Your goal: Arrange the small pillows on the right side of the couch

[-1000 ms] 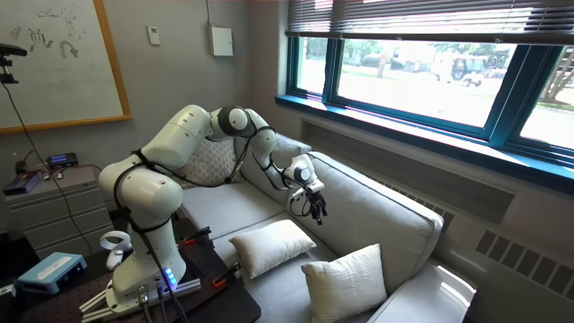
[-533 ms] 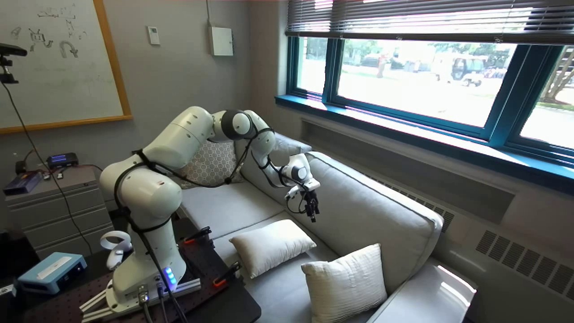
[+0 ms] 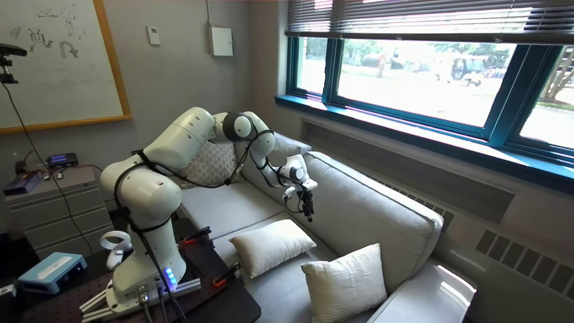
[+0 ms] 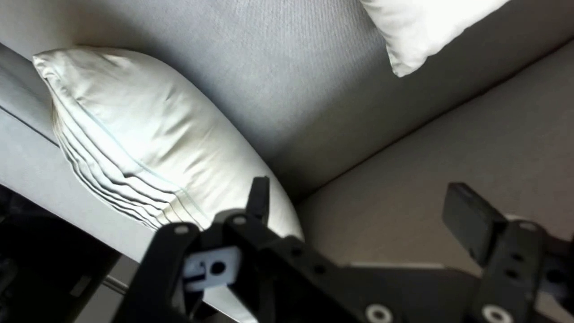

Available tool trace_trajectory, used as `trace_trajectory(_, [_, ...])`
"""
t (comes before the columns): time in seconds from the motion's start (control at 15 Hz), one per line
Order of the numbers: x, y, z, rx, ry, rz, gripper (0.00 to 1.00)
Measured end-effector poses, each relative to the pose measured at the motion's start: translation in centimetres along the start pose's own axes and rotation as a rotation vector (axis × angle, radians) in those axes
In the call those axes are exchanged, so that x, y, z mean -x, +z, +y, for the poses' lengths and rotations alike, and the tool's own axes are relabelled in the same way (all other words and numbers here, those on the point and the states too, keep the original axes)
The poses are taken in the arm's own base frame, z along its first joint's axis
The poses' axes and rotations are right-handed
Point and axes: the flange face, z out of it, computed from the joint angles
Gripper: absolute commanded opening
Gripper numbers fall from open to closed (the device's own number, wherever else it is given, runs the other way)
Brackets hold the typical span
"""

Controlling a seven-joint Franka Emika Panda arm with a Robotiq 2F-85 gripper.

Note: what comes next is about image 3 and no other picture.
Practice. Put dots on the wood framed whiteboard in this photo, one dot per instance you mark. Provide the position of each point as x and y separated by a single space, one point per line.
54 60

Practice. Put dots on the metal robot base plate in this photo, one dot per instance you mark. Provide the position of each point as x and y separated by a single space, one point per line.
108 302

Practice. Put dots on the wide teal framed window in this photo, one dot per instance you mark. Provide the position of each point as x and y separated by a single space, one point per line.
418 83

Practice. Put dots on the grey window blinds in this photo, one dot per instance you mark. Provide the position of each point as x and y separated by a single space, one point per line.
418 19

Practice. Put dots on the white mug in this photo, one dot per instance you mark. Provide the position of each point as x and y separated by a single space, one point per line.
115 246

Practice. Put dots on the blue flat book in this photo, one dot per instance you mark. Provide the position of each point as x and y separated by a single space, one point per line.
23 184

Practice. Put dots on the red black clamp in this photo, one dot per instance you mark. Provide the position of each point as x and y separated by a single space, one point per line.
194 236
226 275

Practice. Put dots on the black robot table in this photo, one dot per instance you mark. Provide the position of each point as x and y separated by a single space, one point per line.
221 298

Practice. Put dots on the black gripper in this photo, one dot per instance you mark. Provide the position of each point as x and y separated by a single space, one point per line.
305 196

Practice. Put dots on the wall vent grille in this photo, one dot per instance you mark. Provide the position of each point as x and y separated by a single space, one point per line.
526 263

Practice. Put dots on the white wall thermostat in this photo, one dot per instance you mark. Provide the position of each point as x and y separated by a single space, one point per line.
153 36

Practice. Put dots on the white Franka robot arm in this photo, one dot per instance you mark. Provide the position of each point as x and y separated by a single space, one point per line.
149 191

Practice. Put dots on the black camera on stand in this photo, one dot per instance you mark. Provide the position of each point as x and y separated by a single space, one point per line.
9 54

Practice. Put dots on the small cream pleated pillow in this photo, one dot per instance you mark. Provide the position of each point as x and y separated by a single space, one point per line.
269 245
346 288

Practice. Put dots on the light grey fabric couch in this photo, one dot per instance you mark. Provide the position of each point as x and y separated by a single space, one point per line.
359 216

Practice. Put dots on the light blue box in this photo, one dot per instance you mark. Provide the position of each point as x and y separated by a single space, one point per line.
50 272

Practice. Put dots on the light grey drawer cabinet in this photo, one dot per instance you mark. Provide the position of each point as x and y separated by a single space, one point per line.
54 216

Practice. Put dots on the white wall box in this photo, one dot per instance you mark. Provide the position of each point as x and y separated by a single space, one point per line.
221 40

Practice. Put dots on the small black electronic device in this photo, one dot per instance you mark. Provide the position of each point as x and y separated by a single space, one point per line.
61 160

